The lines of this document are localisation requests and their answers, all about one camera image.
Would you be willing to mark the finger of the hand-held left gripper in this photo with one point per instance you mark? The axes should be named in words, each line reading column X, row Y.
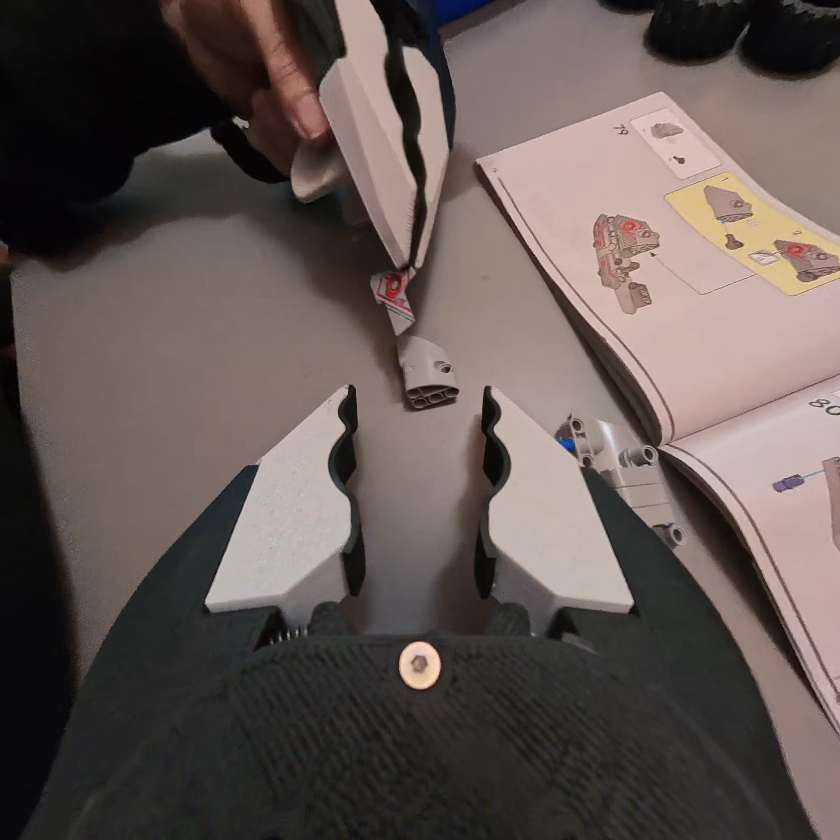
column 434, row 131
column 367, row 131

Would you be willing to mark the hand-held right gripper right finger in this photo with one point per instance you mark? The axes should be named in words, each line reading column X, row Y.
column 551, row 525

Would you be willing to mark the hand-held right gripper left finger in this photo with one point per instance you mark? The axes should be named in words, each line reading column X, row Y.
column 289, row 525

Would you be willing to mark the red grey printed sticker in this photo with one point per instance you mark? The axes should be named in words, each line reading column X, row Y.
column 394, row 302

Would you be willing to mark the grey curved brick panel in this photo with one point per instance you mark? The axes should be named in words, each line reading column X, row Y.
column 420, row 367

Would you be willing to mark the person's left forearm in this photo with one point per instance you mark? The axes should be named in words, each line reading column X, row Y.
column 79, row 118

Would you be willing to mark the grey desk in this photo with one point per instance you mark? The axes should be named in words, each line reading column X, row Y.
column 197, row 328

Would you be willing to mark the person's left hand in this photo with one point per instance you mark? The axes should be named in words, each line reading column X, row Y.
column 249, row 52

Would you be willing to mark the grey brick assembly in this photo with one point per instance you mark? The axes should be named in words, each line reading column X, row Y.
column 623, row 453

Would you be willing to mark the open building instruction booklet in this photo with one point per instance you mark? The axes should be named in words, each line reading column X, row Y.
column 577, row 190

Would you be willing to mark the person's black clothing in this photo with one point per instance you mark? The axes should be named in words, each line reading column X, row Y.
column 26, row 590

